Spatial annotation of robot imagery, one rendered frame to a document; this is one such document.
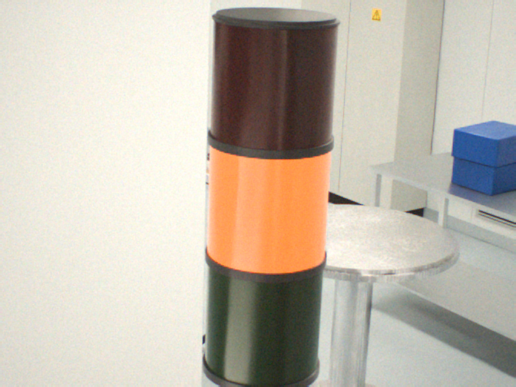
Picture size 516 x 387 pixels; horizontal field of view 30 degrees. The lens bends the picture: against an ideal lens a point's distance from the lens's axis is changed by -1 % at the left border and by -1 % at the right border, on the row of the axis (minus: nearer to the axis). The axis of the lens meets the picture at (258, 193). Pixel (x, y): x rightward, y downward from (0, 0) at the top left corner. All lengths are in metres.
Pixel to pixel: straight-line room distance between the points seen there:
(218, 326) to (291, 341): 0.03
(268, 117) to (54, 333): 1.73
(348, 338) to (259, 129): 4.24
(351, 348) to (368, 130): 3.24
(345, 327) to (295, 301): 4.19
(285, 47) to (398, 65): 6.93
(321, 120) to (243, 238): 0.05
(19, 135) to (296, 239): 1.54
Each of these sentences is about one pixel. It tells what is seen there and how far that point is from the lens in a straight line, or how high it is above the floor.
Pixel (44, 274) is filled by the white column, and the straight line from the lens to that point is 2.01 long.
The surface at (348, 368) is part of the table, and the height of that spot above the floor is 0.29.
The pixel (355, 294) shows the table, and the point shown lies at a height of 0.67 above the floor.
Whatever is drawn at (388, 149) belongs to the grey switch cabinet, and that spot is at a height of 0.61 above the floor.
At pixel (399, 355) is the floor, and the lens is 5.49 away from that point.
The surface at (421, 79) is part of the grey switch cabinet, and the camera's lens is 7.44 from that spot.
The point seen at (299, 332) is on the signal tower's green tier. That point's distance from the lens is 0.40.
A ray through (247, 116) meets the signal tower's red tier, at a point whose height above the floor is 2.31.
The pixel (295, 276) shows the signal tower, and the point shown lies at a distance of 0.38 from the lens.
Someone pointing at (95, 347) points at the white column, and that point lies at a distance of 2.13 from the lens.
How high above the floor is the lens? 2.39
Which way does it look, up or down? 17 degrees down
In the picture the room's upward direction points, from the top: 2 degrees clockwise
